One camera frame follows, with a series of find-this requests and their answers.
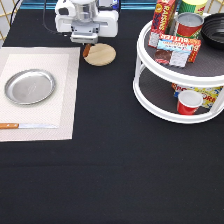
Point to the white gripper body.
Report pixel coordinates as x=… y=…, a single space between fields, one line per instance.
x=85 y=20

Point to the wooden handled fork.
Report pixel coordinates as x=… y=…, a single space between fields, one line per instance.
x=86 y=50

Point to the round silver metal plate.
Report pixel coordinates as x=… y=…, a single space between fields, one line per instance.
x=30 y=86

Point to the round wooden coaster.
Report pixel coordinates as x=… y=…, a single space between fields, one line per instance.
x=100 y=54

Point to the beige woven placemat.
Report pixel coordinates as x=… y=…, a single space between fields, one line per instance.
x=58 y=109

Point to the red raisins box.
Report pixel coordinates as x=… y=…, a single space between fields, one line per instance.
x=162 y=20

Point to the yellow green canister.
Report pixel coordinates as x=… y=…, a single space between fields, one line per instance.
x=193 y=6

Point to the chocolate pudding box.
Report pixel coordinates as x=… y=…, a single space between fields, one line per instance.
x=172 y=53

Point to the red labelled tin can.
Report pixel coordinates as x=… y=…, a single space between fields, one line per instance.
x=188 y=25

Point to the orange butter box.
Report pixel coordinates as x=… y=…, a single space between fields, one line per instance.
x=193 y=45

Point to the black bowl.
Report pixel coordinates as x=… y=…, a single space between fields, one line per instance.
x=213 y=30

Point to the red cup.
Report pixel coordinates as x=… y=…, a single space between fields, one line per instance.
x=188 y=102

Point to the white two-tier turntable shelf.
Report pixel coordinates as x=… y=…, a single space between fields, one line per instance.
x=152 y=81

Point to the yellow popcorn box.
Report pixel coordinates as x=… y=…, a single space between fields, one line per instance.
x=209 y=94

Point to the wooden handled knife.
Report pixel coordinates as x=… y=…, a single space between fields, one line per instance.
x=26 y=126

